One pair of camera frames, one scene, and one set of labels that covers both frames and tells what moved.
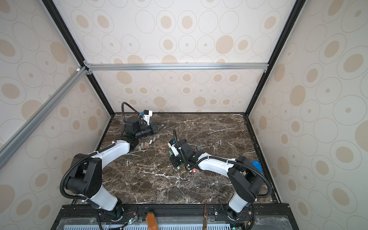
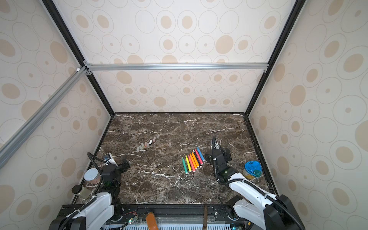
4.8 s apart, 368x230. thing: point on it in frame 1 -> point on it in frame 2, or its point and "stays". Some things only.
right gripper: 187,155 -> 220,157
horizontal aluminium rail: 89,67 stays
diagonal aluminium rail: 7,148 stays
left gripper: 154,129 -> 124,167
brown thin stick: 205,220 stays
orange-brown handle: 151,222 stays
